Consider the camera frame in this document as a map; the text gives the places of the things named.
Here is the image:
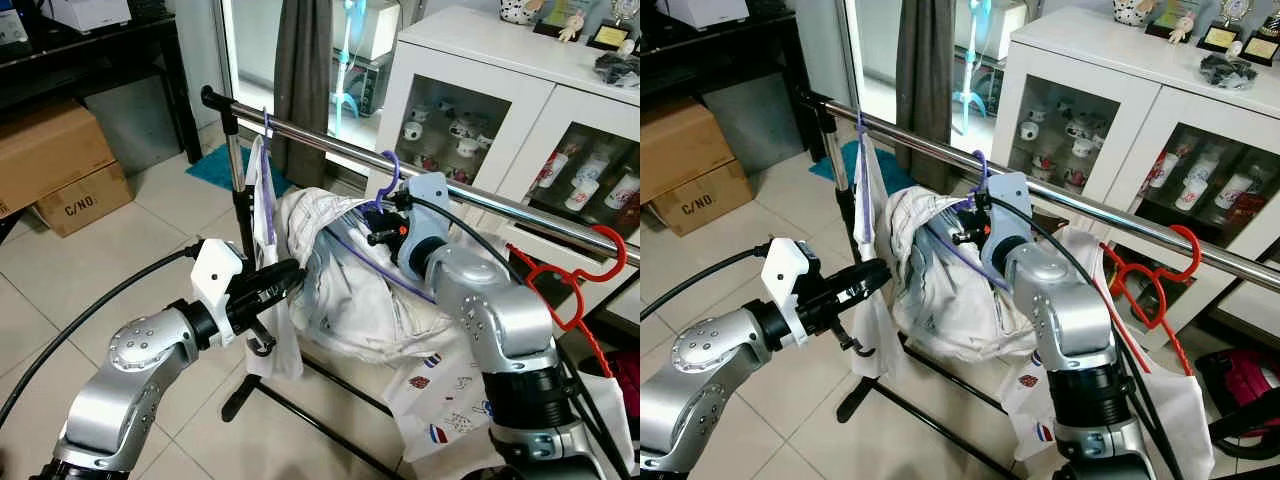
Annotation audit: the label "cream white garment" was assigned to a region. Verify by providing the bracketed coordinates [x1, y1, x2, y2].
[272, 185, 491, 366]
[885, 185, 1076, 363]

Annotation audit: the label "purple plastic hanger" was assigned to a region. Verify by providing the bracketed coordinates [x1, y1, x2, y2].
[925, 150, 1009, 296]
[318, 150, 439, 304]
[258, 104, 277, 249]
[855, 110, 873, 251]

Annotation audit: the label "red plastic hanger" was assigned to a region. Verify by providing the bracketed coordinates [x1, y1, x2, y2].
[1100, 225, 1203, 379]
[505, 225, 629, 379]

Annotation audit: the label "white printed t-shirt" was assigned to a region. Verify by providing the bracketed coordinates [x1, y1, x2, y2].
[850, 135, 906, 381]
[245, 135, 306, 381]

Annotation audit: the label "teal floor mat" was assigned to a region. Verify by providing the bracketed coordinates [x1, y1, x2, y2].
[808, 140, 916, 196]
[185, 145, 291, 196]

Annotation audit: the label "white garment with small prints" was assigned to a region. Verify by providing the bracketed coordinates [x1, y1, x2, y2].
[1000, 228, 1216, 480]
[385, 300, 641, 480]

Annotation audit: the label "grey curtain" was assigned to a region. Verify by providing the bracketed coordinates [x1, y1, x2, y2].
[272, 0, 333, 191]
[895, 0, 956, 196]

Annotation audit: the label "light blue standing fan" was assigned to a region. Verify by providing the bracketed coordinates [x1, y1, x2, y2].
[332, 0, 363, 121]
[950, 0, 986, 121]

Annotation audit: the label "white glass-door cabinet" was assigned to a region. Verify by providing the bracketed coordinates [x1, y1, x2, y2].
[375, 8, 641, 331]
[995, 8, 1280, 336]

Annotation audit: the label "glass sliding door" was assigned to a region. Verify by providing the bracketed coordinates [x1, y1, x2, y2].
[222, 0, 401, 181]
[845, 0, 1011, 171]

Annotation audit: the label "white appliance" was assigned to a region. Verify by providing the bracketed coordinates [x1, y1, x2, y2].
[965, 0, 1026, 61]
[345, 0, 401, 61]

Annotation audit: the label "plain brown cardboard box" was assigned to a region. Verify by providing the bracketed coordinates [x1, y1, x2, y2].
[640, 97, 736, 206]
[0, 100, 119, 216]

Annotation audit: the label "pink red bag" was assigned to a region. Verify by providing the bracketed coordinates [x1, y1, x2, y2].
[1195, 348, 1280, 413]
[606, 350, 641, 401]

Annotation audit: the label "black desk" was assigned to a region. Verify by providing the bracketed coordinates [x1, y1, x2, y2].
[0, 15, 206, 166]
[640, 10, 826, 161]

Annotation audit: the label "gold black award plaque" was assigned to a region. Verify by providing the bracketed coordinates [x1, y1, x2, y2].
[1198, 22, 1241, 53]
[1240, 30, 1280, 66]
[533, 0, 591, 41]
[587, 22, 633, 51]
[1147, 0, 1201, 43]

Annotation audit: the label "black crumpled item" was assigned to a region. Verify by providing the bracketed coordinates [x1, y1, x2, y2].
[595, 52, 641, 86]
[1200, 55, 1259, 89]

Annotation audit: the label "white box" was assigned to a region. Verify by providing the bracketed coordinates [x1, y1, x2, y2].
[655, 0, 751, 31]
[40, 0, 133, 33]

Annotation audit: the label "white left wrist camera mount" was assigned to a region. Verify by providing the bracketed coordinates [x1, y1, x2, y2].
[760, 237, 816, 348]
[190, 238, 246, 346]

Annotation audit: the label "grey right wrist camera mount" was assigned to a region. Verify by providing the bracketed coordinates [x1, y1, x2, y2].
[398, 172, 453, 281]
[980, 172, 1033, 286]

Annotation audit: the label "chrome clothes rail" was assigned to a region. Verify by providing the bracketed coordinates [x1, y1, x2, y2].
[797, 84, 1280, 293]
[200, 84, 641, 269]

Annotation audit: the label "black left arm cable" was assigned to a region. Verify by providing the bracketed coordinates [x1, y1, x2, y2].
[640, 243, 776, 323]
[0, 243, 206, 431]

